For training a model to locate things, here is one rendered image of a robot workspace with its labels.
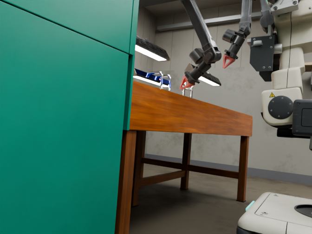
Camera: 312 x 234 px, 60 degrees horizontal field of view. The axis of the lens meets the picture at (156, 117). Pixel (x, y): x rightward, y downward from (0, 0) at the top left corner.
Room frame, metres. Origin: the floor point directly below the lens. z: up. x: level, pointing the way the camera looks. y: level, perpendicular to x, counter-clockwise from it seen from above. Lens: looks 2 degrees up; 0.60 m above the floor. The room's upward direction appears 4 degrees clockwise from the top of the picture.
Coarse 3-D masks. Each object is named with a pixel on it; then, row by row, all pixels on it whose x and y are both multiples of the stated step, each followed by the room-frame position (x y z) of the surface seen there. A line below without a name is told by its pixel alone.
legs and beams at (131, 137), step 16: (128, 144) 1.02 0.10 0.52; (144, 144) 3.07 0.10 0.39; (240, 144) 2.43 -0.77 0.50; (128, 160) 1.03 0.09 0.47; (144, 160) 3.02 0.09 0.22; (160, 160) 2.91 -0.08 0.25; (240, 160) 2.43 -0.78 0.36; (128, 176) 1.03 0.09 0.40; (160, 176) 2.33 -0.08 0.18; (176, 176) 2.57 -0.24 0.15; (224, 176) 2.52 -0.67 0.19; (240, 176) 2.42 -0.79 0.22; (128, 192) 1.04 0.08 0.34; (240, 192) 2.42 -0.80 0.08; (128, 208) 1.04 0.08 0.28; (128, 224) 1.05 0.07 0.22
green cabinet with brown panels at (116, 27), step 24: (0, 0) 0.57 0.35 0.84; (24, 0) 0.60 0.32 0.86; (48, 0) 0.65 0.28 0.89; (72, 0) 0.71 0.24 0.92; (96, 0) 0.78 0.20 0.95; (120, 0) 0.86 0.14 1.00; (72, 24) 0.71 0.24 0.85; (96, 24) 0.78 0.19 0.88; (120, 24) 0.87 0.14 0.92; (120, 48) 0.88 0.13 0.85
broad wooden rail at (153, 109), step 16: (144, 96) 1.07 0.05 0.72; (160, 96) 1.16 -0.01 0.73; (176, 96) 1.28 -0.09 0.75; (144, 112) 1.08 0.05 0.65; (160, 112) 1.17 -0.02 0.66; (176, 112) 1.29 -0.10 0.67; (192, 112) 1.43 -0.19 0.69; (208, 112) 1.62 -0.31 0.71; (224, 112) 1.84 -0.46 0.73; (144, 128) 1.08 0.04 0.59; (160, 128) 1.18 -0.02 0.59; (176, 128) 1.30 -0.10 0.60; (192, 128) 1.44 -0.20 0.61; (208, 128) 1.63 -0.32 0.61; (224, 128) 1.86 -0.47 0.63; (240, 128) 2.18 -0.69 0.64
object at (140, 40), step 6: (138, 36) 1.52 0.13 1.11; (138, 42) 1.48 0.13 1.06; (144, 42) 1.55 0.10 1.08; (150, 42) 1.63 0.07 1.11; (144, 48) 1.53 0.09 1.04; (150, 48) 1.58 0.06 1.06; (156, 48) 1.65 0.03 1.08; (156, 54) 1.64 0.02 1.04; (162, 54) 1.69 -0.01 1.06; (168, 54) 1.77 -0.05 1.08; (162, 60) 1.77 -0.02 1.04; (168, 60) 1.77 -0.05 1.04
